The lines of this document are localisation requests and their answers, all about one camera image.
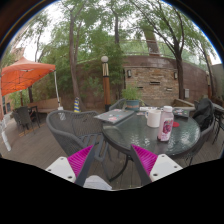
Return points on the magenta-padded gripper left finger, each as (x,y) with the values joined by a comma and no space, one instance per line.
(80,160)

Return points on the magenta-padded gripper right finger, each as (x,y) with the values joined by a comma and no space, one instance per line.
(146,160)

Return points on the pink juice bottle white cap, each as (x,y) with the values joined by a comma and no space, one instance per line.
(165,126)

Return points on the white printed paper sheet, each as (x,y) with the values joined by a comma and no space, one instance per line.
(146,108)

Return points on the grey laptop with stickers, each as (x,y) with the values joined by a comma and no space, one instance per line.
(113,116)

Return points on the black laptop with stickers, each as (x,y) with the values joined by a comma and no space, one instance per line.
(181,112)

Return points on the green plant in teal pot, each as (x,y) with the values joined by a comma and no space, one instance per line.
(132,100)

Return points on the dark patio chair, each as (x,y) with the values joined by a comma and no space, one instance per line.
(25,116)

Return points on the black jacket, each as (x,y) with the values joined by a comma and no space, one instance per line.
(203,113)

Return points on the black metal patio chair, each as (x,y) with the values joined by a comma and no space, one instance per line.
(218,121)

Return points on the orange canopy tent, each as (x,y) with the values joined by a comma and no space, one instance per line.
(23,75)

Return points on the blue yellow striped post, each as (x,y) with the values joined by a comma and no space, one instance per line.
(77,106)

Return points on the wooden lamp post white globe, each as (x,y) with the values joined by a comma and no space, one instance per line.
(106,86)

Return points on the black wall lantern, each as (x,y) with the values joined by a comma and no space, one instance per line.
(175,75)
(129,73)

